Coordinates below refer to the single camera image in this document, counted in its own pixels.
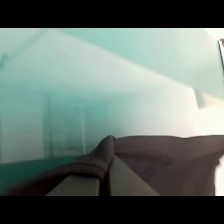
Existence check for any black T-shirt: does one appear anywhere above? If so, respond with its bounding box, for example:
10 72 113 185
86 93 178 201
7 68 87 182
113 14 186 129
4 134 224 197

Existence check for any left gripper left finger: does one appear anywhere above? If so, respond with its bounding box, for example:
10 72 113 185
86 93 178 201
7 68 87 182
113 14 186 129
46 175 101 197

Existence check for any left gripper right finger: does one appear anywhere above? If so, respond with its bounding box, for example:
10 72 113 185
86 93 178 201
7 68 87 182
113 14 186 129
109 155 160 197

